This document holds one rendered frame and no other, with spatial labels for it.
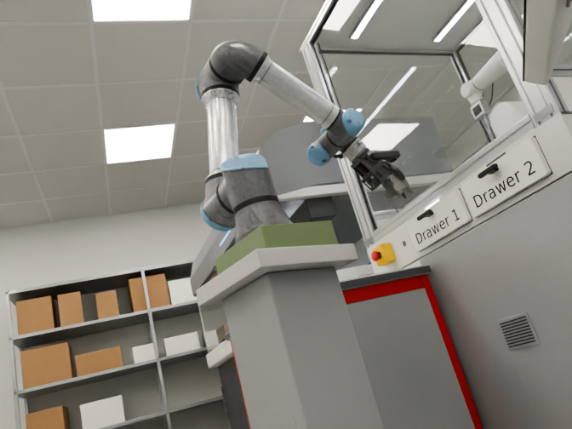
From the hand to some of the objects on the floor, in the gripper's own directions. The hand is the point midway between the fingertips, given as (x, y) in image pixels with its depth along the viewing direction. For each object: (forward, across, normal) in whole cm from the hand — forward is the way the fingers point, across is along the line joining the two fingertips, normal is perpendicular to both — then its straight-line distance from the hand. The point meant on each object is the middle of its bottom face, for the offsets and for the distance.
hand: (407, 191), depth 172 cm
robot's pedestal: (+47, +20, -108) cm, 119 cm away
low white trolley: (+69, -42, -74) cm, 110 cm away
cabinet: (+114, +3, -10) cm, 114 cm away
